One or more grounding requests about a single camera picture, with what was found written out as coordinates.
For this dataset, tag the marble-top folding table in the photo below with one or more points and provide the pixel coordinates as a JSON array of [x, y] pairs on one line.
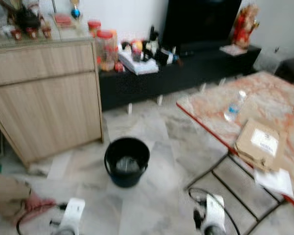
[[269, 95]]

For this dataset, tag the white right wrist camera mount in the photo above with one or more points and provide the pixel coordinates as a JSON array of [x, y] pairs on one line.
[[213, 213]]

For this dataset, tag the blue ball ornament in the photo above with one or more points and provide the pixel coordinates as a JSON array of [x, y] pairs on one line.
[[76, 12]]

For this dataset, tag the clear plastic water bottle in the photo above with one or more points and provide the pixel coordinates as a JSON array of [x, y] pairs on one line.
[[234, 108]]

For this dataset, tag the red flat box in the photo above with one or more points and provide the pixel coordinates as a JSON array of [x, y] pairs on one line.
[[63, 19]]

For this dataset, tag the brown cardboard box white label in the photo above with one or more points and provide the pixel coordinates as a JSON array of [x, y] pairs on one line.
[[247, 144]]

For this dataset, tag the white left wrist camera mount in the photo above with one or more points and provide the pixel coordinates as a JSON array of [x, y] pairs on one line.
[[72, 215]]

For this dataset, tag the person's leg beige trousers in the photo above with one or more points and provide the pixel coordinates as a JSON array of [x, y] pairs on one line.
[[5, 191]]

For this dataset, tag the red gold figurine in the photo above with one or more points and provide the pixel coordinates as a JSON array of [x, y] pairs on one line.
[[245, 25]]

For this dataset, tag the black television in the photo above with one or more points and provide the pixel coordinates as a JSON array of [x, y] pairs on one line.
[[201, 22]]

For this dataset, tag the white paper sheet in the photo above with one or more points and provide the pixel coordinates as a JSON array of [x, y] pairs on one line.
[[274, 182]]

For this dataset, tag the white flat box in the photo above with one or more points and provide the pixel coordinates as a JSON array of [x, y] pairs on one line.
[[137, 65]]

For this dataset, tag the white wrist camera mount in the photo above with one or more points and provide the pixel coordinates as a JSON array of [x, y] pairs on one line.
[[72, 215], [213, 213]]

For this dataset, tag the small red-lid clear jar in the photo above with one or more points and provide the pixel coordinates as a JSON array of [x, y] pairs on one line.
[[94, 27]]

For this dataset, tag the black urn ornament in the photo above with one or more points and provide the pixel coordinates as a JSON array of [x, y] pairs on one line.
[[28, 18]]

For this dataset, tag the black plastic bucket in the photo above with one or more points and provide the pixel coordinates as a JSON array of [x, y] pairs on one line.
[[126, 154]]

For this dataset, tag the large red-lid clear jar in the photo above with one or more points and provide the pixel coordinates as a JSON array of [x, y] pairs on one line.
[[106, 49]]

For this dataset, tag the dark sofa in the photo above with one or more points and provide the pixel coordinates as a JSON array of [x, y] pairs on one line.
[[291, 71]]

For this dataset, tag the black low tv console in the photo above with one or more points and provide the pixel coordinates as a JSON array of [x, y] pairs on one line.
[[181, 76]]

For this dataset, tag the light wooden cabinet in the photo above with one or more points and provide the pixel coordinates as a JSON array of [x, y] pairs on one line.
[[49, 98]]

